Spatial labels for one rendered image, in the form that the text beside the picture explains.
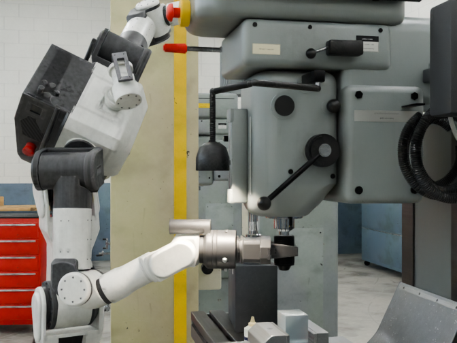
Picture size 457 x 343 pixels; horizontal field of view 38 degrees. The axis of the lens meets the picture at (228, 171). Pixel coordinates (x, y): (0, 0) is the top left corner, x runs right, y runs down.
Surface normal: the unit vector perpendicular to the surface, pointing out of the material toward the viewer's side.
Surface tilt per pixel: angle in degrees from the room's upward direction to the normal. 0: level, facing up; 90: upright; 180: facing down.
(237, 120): 90
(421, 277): 90
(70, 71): 58
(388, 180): 90
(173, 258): 98
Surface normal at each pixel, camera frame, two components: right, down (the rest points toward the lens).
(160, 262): -0.05, 0.14
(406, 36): 0.21, 0.00
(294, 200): 0.18, 0.47
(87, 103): 0.43, -0.54
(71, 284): -0.17, -0.08
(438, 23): -0.98, 0.00
